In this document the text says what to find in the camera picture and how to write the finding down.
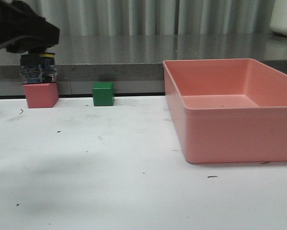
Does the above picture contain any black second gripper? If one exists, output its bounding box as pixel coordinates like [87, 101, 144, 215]
[0, 0, 60, 54]

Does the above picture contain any yellow mushroom push button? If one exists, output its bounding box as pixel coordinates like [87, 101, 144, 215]
[20, 52, 57, 85]

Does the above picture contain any pink cube block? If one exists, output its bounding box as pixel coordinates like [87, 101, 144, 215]
[23, 83, 59, 108]

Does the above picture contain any green cube block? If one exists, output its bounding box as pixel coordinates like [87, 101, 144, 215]
[92, 82, 114, 106]

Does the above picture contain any pink plastic bin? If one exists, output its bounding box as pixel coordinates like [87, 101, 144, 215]
[163, 58, 287, 163]

